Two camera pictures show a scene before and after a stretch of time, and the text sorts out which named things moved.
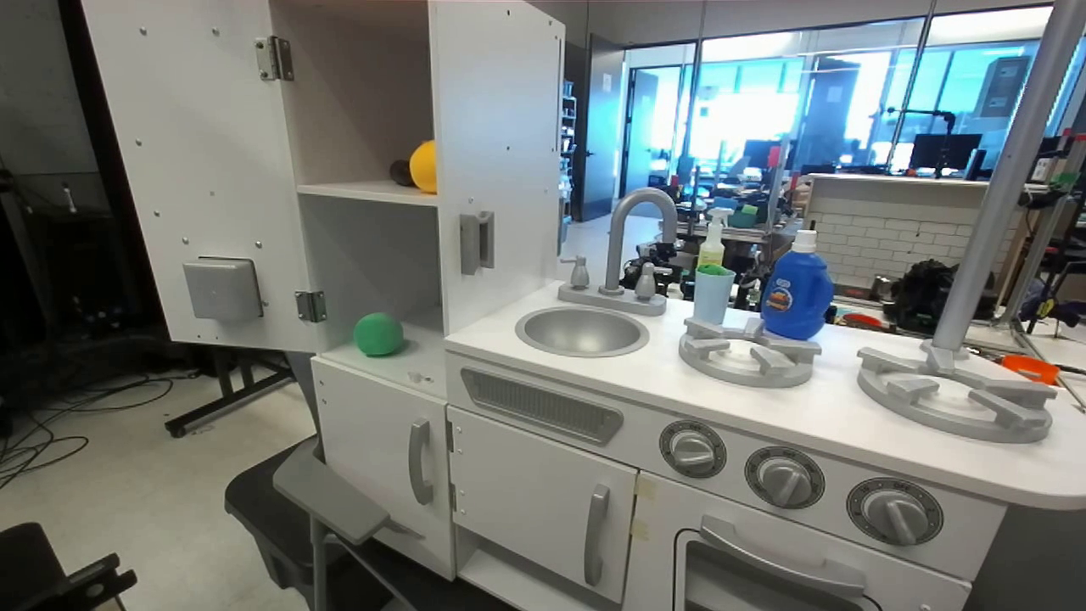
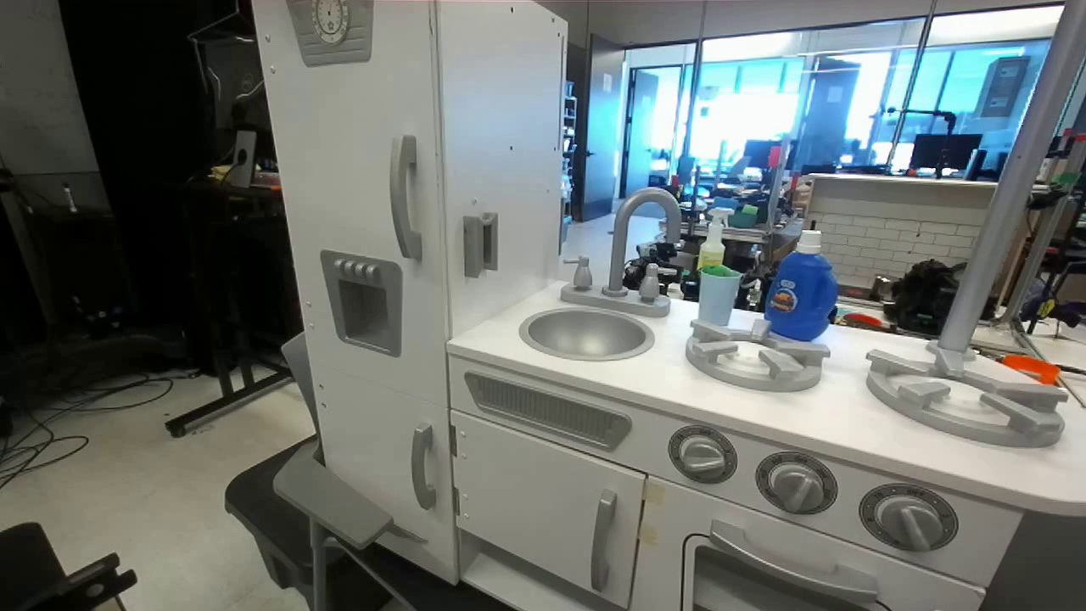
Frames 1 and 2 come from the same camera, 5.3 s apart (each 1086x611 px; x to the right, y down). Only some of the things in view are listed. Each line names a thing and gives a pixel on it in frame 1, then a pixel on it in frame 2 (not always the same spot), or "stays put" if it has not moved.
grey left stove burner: [743, 355] stays put
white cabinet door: [201, 110] → [354, 93]
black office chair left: [30, 573] stays put
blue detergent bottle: [797, 290] stays put
